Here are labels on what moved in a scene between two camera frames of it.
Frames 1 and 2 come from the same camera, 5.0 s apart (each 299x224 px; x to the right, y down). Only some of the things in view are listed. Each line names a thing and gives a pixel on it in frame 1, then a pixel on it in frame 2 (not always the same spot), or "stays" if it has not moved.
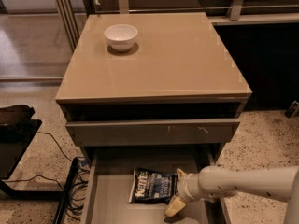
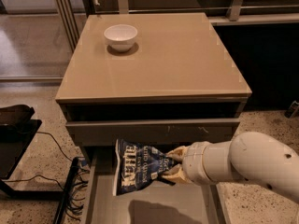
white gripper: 182,187 -> 195,162
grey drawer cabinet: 173,102 stays
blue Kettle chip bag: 151,187 -> 139,166
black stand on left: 17,131 stays
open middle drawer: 107,193 stays
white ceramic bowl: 121,37 stays
